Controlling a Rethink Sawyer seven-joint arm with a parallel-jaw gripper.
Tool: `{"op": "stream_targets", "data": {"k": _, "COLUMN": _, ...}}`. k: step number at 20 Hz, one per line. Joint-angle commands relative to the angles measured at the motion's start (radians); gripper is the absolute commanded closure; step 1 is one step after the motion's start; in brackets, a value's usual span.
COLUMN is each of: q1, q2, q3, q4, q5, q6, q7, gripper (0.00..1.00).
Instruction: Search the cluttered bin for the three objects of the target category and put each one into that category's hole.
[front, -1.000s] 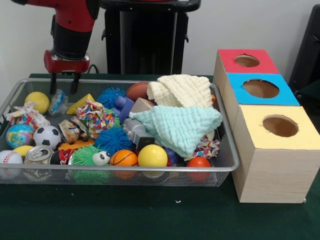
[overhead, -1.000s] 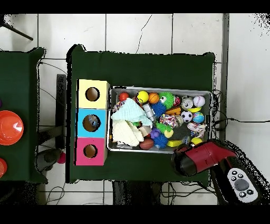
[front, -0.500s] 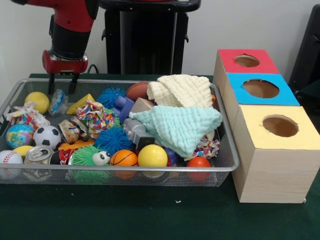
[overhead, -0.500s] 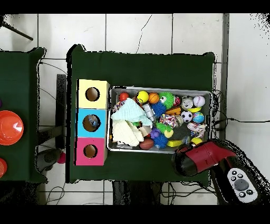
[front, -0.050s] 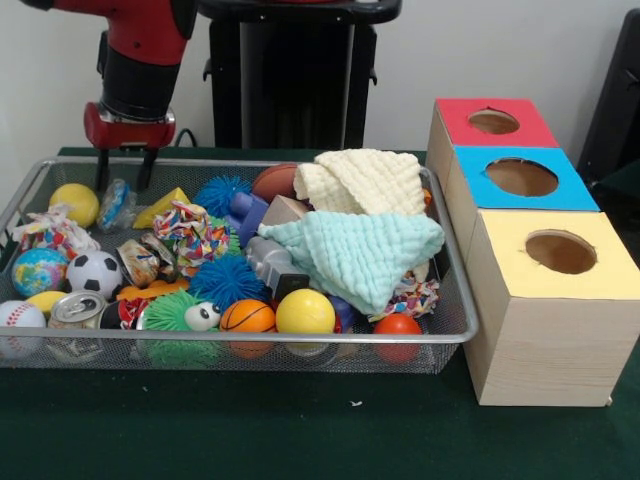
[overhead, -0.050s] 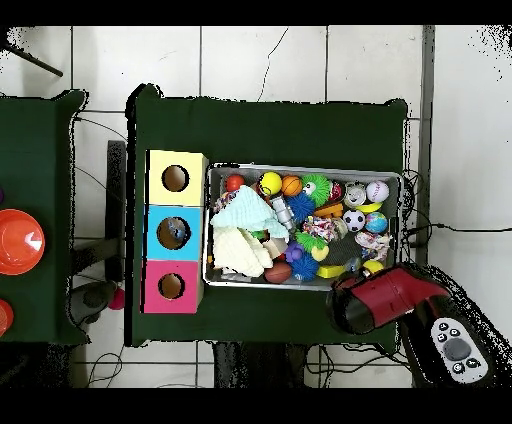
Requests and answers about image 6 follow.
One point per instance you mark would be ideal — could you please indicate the mint green waffle cloth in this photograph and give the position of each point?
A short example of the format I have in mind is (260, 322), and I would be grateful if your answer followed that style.
(248, 212)

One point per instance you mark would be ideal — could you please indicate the cream waffle cloth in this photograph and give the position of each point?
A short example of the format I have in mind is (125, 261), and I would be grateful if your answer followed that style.
(236, 252)

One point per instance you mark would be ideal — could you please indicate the yellow ball with seam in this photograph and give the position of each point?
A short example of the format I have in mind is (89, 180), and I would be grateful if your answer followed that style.
(372, 266)

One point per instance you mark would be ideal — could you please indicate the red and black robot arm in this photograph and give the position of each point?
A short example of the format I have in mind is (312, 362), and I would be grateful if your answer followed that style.
(384, 300)

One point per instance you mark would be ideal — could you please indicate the wooden box with three holes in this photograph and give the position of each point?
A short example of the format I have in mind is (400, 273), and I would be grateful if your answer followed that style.
(188, 192)

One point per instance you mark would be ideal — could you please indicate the smooth yellow ball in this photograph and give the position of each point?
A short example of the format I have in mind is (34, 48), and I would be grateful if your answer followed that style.
(270, 183)

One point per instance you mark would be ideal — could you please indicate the red-orange ball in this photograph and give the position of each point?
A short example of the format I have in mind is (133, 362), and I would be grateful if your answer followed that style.
(235, 182)

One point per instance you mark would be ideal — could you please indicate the small orange basketball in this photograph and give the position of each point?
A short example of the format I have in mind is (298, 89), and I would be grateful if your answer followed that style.
(292, 185)

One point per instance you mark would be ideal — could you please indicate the green spiky toy with eyes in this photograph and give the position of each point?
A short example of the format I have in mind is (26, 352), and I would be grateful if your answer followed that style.
(316, 188)

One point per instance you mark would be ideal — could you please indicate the black and white soccer ball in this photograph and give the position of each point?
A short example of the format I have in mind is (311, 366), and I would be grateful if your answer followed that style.
(354, 220)

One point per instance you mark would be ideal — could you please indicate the silver drink can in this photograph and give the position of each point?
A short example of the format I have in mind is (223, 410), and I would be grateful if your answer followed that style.
(355, 195)

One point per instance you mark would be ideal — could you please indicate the globe print ball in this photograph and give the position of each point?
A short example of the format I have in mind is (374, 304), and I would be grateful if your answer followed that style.
(376, 222)

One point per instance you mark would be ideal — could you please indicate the white baseball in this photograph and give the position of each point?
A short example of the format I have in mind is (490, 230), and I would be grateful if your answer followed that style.
(377, 191)

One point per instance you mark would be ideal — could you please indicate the grey device with red knob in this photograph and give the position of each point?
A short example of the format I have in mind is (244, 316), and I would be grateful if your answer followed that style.
(92, 298)

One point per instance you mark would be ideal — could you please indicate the orange plastic bowl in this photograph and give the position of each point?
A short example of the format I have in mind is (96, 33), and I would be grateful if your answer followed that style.
(20, 242)

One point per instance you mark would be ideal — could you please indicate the black rod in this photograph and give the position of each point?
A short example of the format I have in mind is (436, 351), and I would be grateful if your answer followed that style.
(36, 60)

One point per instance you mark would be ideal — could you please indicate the orange plastic cup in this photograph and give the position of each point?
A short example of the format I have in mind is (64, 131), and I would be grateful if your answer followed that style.
(4, 318)

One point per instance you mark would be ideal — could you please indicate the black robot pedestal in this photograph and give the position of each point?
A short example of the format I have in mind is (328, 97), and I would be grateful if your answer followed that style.
(248, 368)

